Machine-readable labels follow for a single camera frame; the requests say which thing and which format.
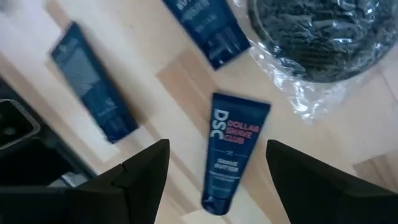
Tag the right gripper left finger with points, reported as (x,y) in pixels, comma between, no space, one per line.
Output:
(133,193)

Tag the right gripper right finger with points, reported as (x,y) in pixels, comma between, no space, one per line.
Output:
(311,196)

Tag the dark blue shave butter tube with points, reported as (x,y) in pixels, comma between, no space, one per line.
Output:
(233,152)
(93,84)
(208,28)

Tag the large oval scrub pad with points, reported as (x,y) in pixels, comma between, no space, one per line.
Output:
(323,37)

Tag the black aluminium table frame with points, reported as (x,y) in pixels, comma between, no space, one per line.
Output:
(37,165)

